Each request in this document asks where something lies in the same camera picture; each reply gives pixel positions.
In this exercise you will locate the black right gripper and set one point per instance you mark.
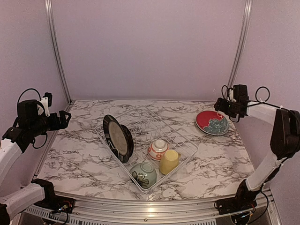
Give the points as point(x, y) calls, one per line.
point(219, 105)

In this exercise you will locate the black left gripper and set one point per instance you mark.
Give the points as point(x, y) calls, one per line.
point(63, 123)

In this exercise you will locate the red plate with teal flower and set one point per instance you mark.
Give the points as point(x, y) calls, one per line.
point(206, 117)

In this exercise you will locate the small dark red flower plate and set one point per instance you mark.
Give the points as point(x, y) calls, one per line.
point(130, 144)

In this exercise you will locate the pale green flower plate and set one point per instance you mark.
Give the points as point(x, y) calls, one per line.
point(214, 129)

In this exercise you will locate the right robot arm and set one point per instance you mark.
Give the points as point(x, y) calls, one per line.
point(285, 137)

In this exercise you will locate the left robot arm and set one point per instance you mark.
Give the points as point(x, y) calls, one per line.
point(14, 143)

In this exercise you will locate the large black rimmed cream plate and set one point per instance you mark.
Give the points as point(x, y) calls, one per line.
point(114, 134)

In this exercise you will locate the yellow mug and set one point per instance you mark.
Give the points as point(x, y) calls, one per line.
point(169, 161)

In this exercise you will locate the white bowl with red pattern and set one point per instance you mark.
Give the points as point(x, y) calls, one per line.
point(157, 148)

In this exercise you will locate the green bowl with flower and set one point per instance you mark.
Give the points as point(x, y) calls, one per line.
point(144, 174)

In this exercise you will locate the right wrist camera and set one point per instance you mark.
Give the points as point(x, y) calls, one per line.
point(230, 94)

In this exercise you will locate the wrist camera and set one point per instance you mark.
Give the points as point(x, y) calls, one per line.
point(230, 94)
point(46, 101)

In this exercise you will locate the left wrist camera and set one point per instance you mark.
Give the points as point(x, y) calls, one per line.
point(46, 101)

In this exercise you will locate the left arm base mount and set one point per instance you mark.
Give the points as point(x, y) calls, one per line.
point(52, 201)

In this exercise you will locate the white wire dish rack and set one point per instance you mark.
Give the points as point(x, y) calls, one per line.
point(145, 147)

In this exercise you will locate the front aluminium rail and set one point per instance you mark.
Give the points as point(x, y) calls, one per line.
point(101, 211)

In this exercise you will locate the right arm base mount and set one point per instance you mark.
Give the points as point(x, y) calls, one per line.
point(236, 201)

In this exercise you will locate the right aluminium frame post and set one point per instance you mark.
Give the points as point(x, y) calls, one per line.
point(242, 41)

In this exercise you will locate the aluminium frame post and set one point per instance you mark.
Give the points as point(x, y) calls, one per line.
point(242, 41)
point(55, 46)

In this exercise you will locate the left aluminium frame post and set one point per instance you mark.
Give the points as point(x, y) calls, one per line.
point(55, 46)

